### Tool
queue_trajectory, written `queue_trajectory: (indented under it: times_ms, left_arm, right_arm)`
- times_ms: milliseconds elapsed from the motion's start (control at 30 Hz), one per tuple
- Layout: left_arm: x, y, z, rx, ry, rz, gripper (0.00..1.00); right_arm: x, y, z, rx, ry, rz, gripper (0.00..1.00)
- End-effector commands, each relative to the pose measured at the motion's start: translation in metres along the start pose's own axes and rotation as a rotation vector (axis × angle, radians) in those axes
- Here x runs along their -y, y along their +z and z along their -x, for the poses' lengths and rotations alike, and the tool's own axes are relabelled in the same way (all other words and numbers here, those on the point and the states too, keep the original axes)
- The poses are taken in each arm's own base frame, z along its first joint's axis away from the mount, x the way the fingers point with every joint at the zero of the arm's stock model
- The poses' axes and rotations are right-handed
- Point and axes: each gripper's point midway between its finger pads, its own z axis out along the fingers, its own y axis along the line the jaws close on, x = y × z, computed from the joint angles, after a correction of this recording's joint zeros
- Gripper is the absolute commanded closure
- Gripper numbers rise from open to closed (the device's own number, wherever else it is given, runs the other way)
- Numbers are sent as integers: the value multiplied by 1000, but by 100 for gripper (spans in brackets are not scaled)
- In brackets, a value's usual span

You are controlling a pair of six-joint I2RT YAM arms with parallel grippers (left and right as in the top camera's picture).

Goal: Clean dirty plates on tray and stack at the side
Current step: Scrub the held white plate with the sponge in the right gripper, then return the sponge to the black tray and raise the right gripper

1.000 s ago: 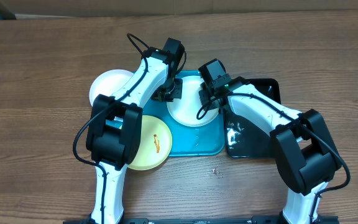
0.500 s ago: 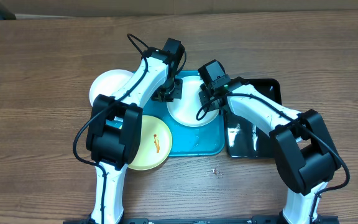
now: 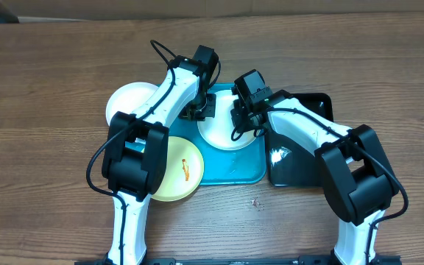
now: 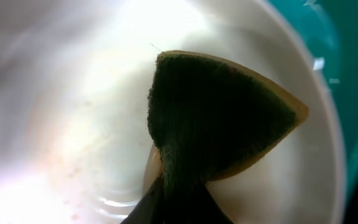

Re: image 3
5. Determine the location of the small debris on table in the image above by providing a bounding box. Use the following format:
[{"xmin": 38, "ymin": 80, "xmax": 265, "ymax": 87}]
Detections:
[{"xmin": 250, "ymin": 197, "xmax": 264, "ymax": 211}]

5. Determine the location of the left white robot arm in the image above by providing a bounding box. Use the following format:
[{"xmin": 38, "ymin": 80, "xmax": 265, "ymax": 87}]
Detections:
[{"xmin": 102, "ymin": 56, "xmax": 217, "ymax": 264}]

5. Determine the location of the white plate with sauce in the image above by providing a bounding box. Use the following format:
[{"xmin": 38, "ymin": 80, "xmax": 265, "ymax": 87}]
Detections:
[{"xmin": 197, "ymin": 90, "xmax": 255, "ymax": 151}]

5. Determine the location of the black plastic tray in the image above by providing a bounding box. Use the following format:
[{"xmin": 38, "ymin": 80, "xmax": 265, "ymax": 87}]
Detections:
[{"xmin": 265, "ymin": 93, "xmax": 333, "ymax": 188}]

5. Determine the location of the clean white plate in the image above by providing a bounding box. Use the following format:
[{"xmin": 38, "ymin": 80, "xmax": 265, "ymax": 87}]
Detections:
[{"xmin": 105, "ymin": 82, "xmax": 158, "ymax": 125}]

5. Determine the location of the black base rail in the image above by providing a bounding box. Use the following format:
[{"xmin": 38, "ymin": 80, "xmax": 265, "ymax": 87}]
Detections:
[{"xmin": 74, "ymin": 255, "xmax": 402, "ymax": 265}]

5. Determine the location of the yellow plate with sauce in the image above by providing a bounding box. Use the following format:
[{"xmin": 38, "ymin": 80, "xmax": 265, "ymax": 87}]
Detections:
[{"xmin": 146, "ymin": 136, "xmax": 205, "ymax": 202}]

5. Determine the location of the teal plastic tray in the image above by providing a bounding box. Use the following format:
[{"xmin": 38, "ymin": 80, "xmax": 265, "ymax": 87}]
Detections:
[{"xmin": 169, "ymin": 83, "xmax": 266, "ymax": 186}]

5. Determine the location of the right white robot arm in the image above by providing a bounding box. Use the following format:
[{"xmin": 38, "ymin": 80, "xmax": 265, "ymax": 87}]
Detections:
[{"xmin": 230, "ymin": 90, "xmax": 406, "ymax": 264}]

